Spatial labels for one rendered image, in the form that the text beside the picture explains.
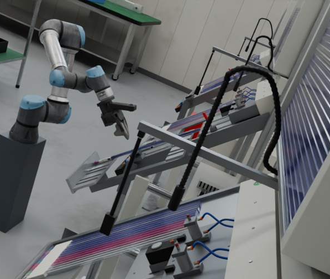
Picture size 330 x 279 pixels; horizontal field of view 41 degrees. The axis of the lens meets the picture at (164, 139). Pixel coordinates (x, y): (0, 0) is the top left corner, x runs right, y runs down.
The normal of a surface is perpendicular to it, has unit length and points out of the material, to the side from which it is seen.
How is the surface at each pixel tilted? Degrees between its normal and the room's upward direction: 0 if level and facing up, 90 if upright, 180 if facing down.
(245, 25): 90
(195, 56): 90
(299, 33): 90
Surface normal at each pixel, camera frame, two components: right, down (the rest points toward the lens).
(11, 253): 0.34, -0.88
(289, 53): -0.22, 0.28
